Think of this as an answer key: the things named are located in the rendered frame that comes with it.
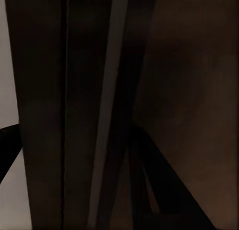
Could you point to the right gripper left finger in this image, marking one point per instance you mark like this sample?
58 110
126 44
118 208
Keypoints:
10 146

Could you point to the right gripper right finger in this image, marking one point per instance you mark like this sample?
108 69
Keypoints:
178 208

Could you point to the cabinet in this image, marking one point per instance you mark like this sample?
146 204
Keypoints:
85 70

